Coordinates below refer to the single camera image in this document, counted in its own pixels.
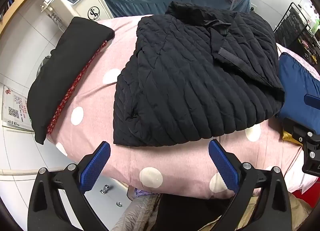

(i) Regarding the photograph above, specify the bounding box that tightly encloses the tan cloth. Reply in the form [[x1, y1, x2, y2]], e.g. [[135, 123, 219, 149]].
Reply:
[[287, 193, 314, 231]]

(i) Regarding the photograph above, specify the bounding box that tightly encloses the lavender cloth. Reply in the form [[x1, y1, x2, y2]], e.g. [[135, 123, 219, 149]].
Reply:
[[134, 187, 160, 199]]

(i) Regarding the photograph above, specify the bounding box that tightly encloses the pink polka dot blanket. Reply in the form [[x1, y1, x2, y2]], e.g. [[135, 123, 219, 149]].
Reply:
[[46, 14, 320, 200]]

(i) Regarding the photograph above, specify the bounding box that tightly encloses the dark cloth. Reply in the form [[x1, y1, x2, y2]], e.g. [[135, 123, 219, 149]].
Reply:
[[150, 192, 234, 231]]

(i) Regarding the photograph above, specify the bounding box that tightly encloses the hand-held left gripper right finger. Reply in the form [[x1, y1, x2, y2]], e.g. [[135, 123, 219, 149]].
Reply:
[[208, 139, 293, 231]]

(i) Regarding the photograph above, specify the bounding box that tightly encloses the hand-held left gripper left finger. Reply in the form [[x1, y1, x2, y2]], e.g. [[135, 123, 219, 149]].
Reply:
[[27, 141, 111, 231]]

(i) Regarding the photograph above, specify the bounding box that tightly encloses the beige quilted cloth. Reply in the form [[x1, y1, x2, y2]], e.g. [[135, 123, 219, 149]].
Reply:
[[110, 195, 163, 231]]

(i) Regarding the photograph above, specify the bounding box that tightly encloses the folded black garment, red lining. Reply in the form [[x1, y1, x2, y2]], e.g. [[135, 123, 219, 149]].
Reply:
[[26, 16, 115, 145]]

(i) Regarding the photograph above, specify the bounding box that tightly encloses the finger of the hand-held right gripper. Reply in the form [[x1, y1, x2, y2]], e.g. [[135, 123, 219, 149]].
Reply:
[[303, 94, 320, 108]]

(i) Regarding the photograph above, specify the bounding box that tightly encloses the wooden shelf edge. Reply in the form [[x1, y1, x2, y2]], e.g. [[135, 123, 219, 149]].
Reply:
[[0, 0, 75, 37]]

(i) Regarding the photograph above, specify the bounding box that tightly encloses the black wire rack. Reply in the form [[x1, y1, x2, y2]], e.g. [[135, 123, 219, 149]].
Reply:
[[274, 2, 320, 64]]

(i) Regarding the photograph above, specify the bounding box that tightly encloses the navy blue cloth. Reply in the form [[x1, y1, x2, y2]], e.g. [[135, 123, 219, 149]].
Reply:
[[276, 52, 320, 131]]

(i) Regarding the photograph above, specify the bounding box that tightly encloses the red cloth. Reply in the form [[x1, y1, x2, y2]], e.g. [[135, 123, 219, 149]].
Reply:
[[290, 188, 311, 208]]

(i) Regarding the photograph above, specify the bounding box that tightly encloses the printed paper leaflet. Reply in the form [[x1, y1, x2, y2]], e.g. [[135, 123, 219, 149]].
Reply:
[[2, 84, 34, 131]]

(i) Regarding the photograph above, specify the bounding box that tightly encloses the black quilted jacket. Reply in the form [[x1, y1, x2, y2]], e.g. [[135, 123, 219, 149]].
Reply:
[[113, 1, 286, 148]]

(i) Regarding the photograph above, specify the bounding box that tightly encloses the teal blue bed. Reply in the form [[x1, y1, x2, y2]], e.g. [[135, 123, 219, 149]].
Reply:
[[104, 0, 250, 19]]

